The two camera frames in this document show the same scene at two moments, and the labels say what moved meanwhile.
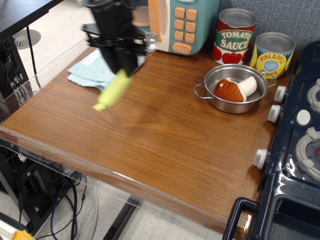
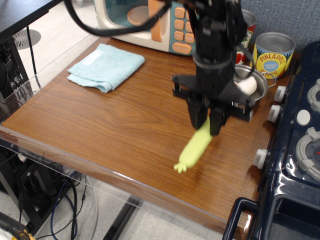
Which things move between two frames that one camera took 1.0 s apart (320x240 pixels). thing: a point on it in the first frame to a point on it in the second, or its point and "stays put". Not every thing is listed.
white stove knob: x=279 y=93 stays put
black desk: x=16 y=15 stays put
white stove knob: x=259 y=158 stays put
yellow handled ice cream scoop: x=113 y=90 to x=195 y=147
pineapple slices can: x=272 y=52 stays put
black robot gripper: x=112 y=26 to x=214 y=83
